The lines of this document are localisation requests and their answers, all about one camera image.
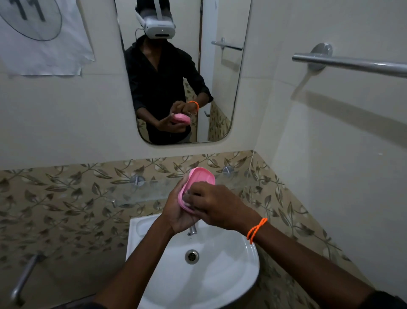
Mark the person's left hand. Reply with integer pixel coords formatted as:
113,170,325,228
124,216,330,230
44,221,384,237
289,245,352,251
162,173,200,235

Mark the person's right hand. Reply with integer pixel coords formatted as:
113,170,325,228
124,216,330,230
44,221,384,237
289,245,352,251
183,181,262,232

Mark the pink plastic soap dish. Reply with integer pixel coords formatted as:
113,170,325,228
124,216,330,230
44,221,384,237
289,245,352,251
177,167,216,215

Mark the person's left forearm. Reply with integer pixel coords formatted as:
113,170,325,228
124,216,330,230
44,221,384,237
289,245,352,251
92,215,176,309

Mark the person's right forearm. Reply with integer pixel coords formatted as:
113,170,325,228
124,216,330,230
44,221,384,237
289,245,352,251
248,220,376,309

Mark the clear glass shelf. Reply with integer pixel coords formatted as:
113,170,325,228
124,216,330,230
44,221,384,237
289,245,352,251
110,172,253,209

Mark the orange thread wristband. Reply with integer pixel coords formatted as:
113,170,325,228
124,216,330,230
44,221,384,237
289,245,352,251
246,217,268,245

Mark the white ceramic wash basin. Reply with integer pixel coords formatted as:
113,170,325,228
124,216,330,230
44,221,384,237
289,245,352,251
125,213,261,309

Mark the grey metal pipe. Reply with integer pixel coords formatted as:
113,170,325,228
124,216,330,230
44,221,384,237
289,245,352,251
10,252,46,307

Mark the white paper sheet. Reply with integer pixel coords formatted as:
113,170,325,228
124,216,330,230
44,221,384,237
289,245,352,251
0,0,95,77

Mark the chrome towel bar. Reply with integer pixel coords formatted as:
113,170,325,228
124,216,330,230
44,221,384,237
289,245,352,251
291,43,407,79

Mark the black shirt sleeve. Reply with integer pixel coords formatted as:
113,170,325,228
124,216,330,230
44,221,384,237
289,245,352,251
359,290,407,309

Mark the frameless wall mirror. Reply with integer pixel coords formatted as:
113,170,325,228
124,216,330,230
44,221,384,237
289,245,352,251
113,0,252,146

